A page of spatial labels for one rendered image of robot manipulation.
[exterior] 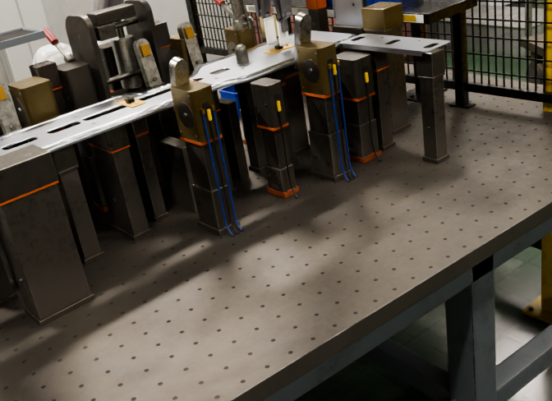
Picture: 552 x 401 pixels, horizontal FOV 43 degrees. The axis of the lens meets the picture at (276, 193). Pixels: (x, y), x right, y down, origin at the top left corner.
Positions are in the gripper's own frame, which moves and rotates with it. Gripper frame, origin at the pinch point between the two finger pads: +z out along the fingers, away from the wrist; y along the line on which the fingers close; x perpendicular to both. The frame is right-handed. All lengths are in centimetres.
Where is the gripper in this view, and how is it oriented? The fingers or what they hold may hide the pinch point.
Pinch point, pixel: (276, 32)
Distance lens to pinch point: 192.5
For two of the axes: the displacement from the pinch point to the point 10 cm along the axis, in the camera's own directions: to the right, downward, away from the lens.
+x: 7.4, -3.8, 5.5
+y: 6.5, 2.2, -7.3
